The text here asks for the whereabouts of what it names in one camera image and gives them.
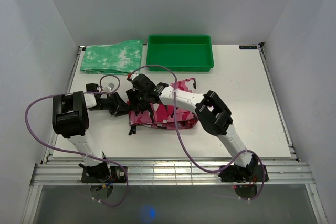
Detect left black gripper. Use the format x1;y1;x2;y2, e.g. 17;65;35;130
89;91;130;117

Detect pink camouflage trousers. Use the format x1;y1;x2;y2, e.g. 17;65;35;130
129;74;198;135

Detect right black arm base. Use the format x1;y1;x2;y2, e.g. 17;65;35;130
218;165;269;183

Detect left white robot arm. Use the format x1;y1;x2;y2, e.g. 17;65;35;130
52;83;129;182

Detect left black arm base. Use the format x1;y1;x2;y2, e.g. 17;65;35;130
80;166;126;184

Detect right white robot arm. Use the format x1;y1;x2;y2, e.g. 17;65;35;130
126;73;259;182

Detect folded green white trousers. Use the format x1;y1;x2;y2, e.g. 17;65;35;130
80;40;143;74

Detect green plastic tray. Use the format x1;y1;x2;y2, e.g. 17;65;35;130
146;35;214;72

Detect dark label sticker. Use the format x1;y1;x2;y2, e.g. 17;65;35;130
239;45;258;50

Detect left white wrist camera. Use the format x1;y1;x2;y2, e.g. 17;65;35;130
104;83;115;93

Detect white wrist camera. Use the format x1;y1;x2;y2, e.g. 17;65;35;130
104;83;115;93
127;73;138;82

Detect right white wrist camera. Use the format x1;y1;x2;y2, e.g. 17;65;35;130
127;73;138;82

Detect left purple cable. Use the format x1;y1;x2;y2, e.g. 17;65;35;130
25;74;129;207

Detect aluminium rail frame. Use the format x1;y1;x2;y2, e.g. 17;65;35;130
24;45;325;223

